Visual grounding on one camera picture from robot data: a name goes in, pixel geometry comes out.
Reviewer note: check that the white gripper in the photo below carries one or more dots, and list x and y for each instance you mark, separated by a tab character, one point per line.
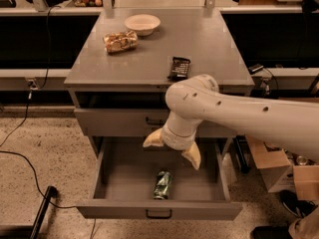
173	140

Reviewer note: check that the green soda can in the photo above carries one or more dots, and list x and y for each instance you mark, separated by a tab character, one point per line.
163	183

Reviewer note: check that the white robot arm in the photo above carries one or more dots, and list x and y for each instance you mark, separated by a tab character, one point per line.
288	124

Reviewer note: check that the open grey middle drawer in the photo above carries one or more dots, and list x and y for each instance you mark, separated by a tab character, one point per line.
126	178

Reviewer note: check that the closed grey top drawer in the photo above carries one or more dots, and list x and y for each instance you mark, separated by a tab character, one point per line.
120	122

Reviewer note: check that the grey drawer cabinet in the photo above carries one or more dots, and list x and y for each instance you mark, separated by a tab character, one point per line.
137	79

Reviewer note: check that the crumpled orange snack can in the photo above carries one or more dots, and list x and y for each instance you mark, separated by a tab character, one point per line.
120	42

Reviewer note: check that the red soda can in box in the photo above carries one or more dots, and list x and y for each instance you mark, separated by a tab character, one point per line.
301	160

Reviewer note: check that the black candy bar wrapper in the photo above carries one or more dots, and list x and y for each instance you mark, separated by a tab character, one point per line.
179	69

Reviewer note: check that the open cardboard box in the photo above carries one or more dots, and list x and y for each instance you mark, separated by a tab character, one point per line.
279	172

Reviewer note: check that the small black device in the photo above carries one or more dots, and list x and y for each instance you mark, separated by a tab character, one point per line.
255	68

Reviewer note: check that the white paper bowl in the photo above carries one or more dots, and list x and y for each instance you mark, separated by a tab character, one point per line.
142	24

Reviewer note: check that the black shoe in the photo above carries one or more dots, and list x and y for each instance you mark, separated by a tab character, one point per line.
299	208

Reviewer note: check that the black metal floor stand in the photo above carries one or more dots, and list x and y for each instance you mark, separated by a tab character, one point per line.
30	231

